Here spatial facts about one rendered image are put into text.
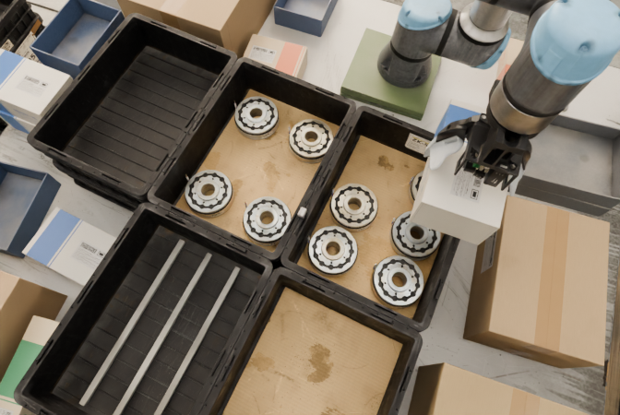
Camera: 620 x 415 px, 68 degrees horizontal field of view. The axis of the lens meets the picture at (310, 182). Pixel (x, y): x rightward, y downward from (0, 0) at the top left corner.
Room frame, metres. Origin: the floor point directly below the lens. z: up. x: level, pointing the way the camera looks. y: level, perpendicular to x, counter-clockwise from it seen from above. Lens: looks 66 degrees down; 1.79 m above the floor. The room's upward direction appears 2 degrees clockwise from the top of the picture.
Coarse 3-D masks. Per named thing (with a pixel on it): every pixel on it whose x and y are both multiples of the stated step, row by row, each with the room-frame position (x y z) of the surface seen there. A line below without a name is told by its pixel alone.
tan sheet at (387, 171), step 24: (360, 144) 0.53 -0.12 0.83; (360, 168) 0.46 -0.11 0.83; (384, 168) 0.46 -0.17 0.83; (408, 168) 0.47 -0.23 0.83; (384, 192) 0.40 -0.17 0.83; (408, 192) 0.41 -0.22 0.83; (384, 216) 0.35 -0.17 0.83; (360, 240) 0.29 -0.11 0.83; (384, 240) 0.29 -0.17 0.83; (360, 264) 0.24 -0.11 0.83; (432, 264) 0.24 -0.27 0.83; (360, 288) 0.19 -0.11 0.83; (408, 312) 0.14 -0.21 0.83
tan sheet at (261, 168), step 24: (264, 96) 0.65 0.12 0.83; (288, 120) 0.58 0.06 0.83; (216, 144) 0.51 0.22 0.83; (240, 144) 0.51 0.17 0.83; (264, 144) 0.52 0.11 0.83; (288, 144) 0.52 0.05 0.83; (216, 168) 0.45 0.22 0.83; (240, 168) 0.45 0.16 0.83; (264, 168) 0.45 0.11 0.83; (288, 168) 0.46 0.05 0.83; (312, 168) 0.46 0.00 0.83; (240, 192) 0.39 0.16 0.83; (264, 192) 0.39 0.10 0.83; (288, 192) 0.40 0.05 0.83; (240, 216) 0.33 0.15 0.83
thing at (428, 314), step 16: (368, 112) 0.55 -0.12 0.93; (352, 128) 0.51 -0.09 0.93; (416, 128) 0.51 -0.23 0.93; (336, 160) 0.43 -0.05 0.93; (320, 192) 0.36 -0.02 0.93; (304, 224) 0.29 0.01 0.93; (288, 256) 0.22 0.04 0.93; (448, 256) 0.23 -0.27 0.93; (304, 272) 0.19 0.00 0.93; (336, 288) 0.17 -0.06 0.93; (368, 304) 0.14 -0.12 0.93; (432, 304) 0.14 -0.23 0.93; (400, 320) 0.11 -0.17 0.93
